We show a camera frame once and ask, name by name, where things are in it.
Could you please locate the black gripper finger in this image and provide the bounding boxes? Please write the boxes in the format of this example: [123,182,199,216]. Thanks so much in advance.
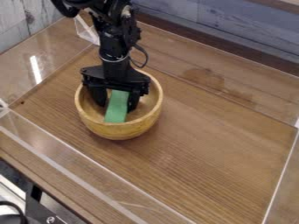
[127,90,140,112]
[89,87,108,107]

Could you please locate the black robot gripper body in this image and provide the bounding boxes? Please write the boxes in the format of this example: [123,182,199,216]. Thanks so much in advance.
[80,56,151,96]

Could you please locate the green rectangular block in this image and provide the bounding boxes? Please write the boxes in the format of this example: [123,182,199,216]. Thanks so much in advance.
[104,90,130,123]

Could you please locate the light wooden bowl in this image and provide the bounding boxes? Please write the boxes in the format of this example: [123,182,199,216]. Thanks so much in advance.
[75,71,164,140]

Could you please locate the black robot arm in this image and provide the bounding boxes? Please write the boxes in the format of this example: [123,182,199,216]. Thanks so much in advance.
[51,0,151,112]

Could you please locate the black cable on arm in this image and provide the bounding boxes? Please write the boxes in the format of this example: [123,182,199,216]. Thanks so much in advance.
[127,43,150,70]

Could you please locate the clear acrylic corner bracket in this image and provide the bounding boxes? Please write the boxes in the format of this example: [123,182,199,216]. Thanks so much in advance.
[73,15,100,46]

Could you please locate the clear acrylic enclosure walls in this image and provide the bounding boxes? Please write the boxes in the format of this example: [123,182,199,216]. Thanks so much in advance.
[0,18,299,224]

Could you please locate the black table leg bracket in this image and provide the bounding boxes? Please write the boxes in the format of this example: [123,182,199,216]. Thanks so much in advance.
[24,185,68,224]

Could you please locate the black cable lower left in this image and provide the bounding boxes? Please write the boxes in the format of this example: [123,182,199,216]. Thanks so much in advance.
[0,200,28,224]

